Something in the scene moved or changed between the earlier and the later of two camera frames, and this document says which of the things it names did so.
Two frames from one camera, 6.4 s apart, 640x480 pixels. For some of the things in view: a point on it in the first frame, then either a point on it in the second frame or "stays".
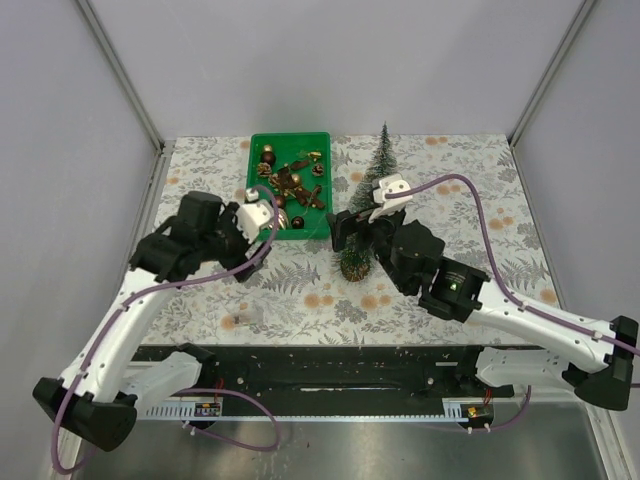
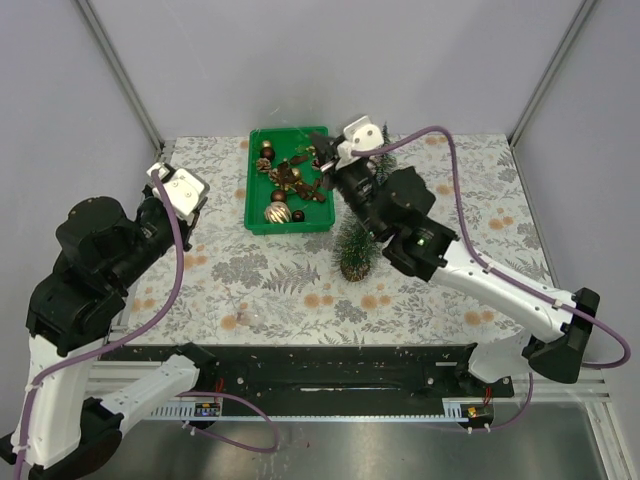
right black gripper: [340, 225] → [325, 148]
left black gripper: [227, 219] → [190, 225]
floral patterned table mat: [465, 187] stays
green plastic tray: [294, 169] stays
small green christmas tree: [357, 262] stays
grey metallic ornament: [248, 316] stays
